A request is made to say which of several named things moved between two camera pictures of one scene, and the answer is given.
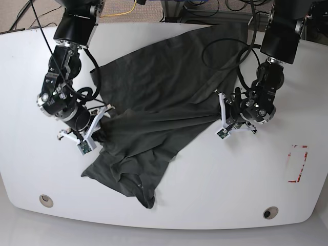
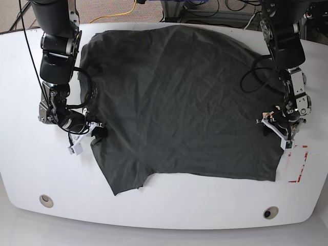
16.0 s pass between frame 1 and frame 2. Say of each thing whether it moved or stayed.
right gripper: moved
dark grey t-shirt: moved
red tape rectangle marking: stayed
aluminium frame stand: stayed
